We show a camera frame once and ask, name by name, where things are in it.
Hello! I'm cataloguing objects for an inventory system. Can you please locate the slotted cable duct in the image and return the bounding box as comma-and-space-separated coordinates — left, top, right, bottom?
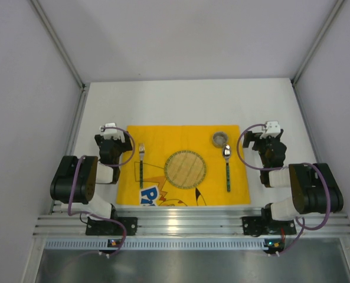
44, 237, 284, 251

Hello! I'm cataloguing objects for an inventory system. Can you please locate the round woven bamboo plate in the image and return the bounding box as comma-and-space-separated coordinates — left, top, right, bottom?
164, 150, 207, 189

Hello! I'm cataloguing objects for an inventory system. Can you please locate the aluminium mounting rail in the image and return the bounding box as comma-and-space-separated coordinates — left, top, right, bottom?
32, 208, 350, 236

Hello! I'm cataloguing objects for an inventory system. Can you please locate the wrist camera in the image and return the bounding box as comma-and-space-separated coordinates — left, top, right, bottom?
260, 121, 282, 139
100, 123, 125, 142

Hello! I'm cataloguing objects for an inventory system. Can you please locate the right aluminium frame post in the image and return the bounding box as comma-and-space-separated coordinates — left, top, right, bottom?
291, 0, 346, 87

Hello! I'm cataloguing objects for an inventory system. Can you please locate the fork with green handle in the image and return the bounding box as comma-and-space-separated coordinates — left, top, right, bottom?
139, 143, 145, 189

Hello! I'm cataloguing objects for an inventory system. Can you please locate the aluminium frame post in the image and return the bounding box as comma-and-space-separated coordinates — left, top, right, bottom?
30, 0, 89, 89
291, 0, 346, 87

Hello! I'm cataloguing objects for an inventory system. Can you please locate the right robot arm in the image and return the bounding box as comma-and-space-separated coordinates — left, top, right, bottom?
237, 130, 344, 231

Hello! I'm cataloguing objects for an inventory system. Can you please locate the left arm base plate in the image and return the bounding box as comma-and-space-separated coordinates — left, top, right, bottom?
85, 217, 138, 236

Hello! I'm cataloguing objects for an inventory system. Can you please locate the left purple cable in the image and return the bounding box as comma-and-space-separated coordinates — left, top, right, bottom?
67, 126, 136, 256

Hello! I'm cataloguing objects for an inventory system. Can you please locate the spoon with green handle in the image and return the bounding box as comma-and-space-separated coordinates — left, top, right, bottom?
223, 144, 231, 193

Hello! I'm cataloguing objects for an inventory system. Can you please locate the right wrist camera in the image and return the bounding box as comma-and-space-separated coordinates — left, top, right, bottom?
260, 121, 282, 139

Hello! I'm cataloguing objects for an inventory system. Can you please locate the yellow pikachu placemat cloth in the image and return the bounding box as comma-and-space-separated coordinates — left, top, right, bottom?
116, 125, 251, 207

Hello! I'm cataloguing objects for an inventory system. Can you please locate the left aluminium frame post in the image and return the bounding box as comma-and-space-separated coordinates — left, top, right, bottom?
30, 0, 89, 89

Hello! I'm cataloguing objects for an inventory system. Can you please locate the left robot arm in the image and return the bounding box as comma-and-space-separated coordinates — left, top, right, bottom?
50, 129, 134, 222

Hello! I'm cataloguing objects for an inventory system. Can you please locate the speckled ceramic cup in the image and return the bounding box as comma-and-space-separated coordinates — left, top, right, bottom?
212, 131, 228, 149

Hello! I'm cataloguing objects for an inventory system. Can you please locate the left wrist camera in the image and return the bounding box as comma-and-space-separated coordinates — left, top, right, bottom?
100, 123, 125, 142

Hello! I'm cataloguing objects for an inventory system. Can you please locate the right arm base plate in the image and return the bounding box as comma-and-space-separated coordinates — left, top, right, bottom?
241, 216, 297, 237

